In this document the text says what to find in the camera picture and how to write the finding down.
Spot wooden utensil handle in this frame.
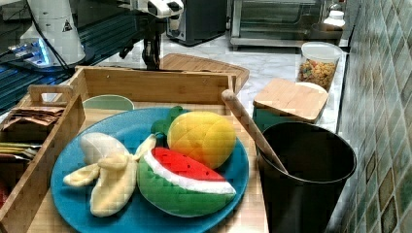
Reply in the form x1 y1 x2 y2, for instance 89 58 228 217
222 89 288 173

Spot white lidded bottle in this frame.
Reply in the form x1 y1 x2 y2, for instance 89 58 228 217
324 11 346 27

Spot silver toaster oven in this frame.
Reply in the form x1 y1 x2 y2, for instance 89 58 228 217
229 0 344 49

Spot black silver toaster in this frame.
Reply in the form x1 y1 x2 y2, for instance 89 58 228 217
166 0 227 47

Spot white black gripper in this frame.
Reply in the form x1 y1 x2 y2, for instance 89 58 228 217
118 0 185 70

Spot wooden tea bag organizer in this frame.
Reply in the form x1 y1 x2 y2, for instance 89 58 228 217
0 85 85 233

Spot black utensil cup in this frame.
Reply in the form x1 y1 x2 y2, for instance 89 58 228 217
257 121 357 233

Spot light green cup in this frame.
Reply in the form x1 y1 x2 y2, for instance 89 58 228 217
83 94 134 111

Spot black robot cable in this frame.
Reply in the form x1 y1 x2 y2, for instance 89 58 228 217
24 0 76 73

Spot teal container bamboo lid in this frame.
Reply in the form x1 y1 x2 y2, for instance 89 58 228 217
253 79 328 131

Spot plush peeled banana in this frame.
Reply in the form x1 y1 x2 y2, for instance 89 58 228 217
63 132 156 217

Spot clear cereal jar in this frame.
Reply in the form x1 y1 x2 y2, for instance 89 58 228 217
297 42 343 91

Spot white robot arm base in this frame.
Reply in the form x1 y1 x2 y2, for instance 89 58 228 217
9 0 86 69

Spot blue round plate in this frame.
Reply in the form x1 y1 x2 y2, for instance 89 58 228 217
51 108 249 233

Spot wooden cutting board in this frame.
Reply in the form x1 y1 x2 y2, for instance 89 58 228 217
160 53 250 93

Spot yellow green tea packets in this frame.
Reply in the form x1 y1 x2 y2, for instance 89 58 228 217
0 142 41 160

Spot red packet in organizer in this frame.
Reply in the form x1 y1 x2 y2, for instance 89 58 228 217
0 181 9 208

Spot plush watermelon slice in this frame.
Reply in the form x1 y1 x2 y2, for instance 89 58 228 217
137 148 236 217

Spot plush yellow pineapple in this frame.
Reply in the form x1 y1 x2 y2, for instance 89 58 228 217
151 106 236 169

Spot brown tea bag packets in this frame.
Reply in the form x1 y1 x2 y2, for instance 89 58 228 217
3 106 65 129

